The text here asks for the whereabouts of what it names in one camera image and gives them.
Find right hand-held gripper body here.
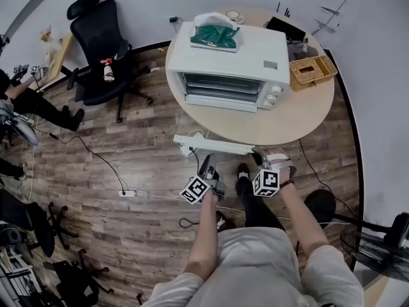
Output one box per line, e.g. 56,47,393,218
252,147,293,198

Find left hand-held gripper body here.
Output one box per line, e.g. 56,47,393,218
178,166,226,206

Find glass oven door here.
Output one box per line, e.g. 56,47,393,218
184,93,258,114

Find person's left forearm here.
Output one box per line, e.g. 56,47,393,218
188,192,222,283

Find person's right forearm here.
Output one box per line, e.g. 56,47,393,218
278,171,332,264

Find white toaster oven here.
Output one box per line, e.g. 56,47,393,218
166,20,291,114

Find long white power strip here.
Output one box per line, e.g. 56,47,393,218
173,134,255,155

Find person's black trousers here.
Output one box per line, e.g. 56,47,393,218
235,176,287,233

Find round wooden table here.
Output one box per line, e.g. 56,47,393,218
165,6,336,146

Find person's left shoe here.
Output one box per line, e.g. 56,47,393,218
215,210,236,233

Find person's grey shirt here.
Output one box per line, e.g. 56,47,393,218
140,227,365,307

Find grey folded cloth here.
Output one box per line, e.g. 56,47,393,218
286,40,319,61

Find green and white bag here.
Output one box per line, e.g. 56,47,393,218
190,12,240,53

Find black router with antennas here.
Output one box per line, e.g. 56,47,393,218
265,1,307,42

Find black floor fan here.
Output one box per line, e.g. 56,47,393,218
305,189,409,283

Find white enamel mug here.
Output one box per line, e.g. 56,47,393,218
226,10,244,24

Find thin grey metal ornament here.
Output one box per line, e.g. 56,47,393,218
314,6,341,35

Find black swivel chair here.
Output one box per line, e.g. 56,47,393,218
44,249,112,307
0,189,79,258

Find black mesh office chair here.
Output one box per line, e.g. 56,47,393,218
66,0,153,123

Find white standing fan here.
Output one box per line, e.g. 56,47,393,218
0,104,39,146

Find metal equipment rack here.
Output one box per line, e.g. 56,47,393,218
0,244,44,307

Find flowers in white vase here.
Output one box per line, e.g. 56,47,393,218
40,26,61,46

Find black floor cable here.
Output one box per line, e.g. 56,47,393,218
31,126,127,193

